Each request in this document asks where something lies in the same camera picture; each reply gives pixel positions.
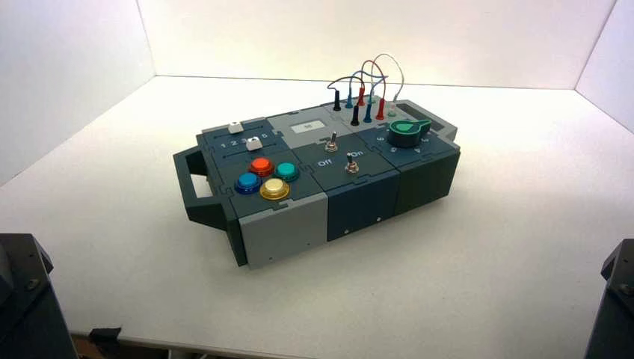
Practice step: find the black table edge clamp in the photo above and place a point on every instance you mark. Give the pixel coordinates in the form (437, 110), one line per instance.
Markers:
(105, 334)

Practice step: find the white slider knob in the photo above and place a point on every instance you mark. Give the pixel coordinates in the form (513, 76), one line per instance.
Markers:
(235, 128)
(253, 144)

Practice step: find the blue banana plug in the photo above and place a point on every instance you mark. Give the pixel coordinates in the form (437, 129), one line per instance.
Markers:
(367, 115)
(349, 100)

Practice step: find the red dome push button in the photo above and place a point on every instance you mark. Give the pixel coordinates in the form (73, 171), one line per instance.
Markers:
(260, 165)

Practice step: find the metal toggle switch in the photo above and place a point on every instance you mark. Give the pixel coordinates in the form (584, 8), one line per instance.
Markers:
(351, 166)
(332, 145)

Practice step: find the small grey lcd display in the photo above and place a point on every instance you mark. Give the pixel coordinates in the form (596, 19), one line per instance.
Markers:
(308, 128)

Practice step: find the teal dome push button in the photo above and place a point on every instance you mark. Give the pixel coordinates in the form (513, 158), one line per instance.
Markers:
(286, 171)

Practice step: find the blue dome push button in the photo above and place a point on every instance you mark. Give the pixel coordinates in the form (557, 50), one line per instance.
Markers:
(247, 182)

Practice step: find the green rotary pointer knob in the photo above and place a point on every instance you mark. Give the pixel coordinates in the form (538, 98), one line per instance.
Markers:
(406, 133)

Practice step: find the yellow dome push button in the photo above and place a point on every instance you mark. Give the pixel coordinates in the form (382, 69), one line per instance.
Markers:
(274, 188)

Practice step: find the pale green banana plug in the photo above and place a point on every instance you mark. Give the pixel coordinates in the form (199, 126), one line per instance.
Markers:
(371, 99)
(392, 108)

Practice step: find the red banana plug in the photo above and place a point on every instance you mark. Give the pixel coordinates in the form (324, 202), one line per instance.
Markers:
(361, 98)
(380, 111)

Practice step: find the black banana plug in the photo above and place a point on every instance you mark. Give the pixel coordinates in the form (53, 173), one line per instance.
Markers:
(337, 101)
(355, 117)

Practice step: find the modular blue grey control box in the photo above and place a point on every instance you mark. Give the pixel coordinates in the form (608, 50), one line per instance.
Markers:
(356, 203)

